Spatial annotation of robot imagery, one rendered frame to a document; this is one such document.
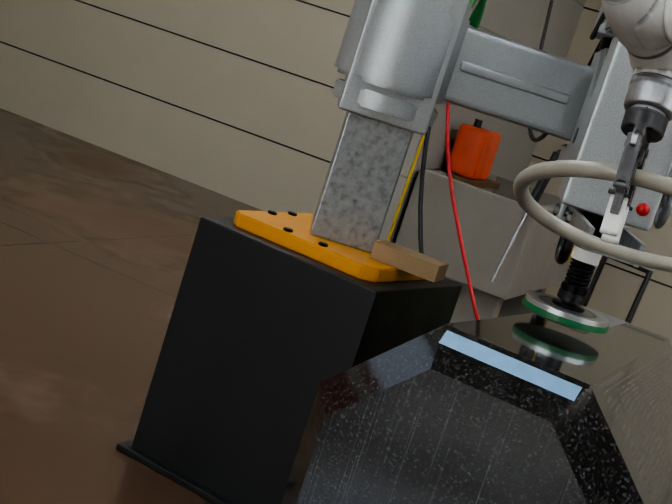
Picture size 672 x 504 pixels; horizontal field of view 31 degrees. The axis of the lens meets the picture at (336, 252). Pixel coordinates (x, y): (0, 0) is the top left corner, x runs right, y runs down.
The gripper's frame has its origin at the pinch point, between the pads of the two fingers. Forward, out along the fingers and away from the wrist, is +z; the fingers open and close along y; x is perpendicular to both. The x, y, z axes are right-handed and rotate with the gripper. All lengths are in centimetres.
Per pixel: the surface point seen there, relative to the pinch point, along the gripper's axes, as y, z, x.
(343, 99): 96, -48, 95
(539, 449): 46, 35, 7
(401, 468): 54, 47, 35
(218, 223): 103, -6, 120
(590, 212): 75, -26, 17
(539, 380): 47, 21, 12
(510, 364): 48, 20, 18
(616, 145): 68, -41, 14
